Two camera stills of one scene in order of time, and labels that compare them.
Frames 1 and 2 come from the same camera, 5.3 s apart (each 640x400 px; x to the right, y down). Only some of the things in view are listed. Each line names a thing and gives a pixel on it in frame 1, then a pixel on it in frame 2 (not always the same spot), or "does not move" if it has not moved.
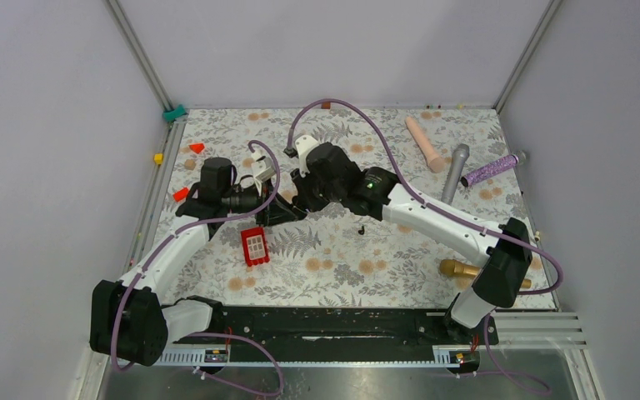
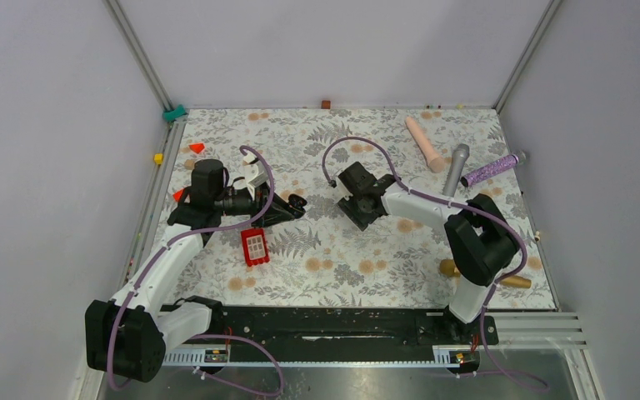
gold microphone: x=452 y=268 does not move
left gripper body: x=249 y=198 does not move
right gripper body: x=314 y=193 -> x=355 y=211
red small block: x=181 y=194 does not move
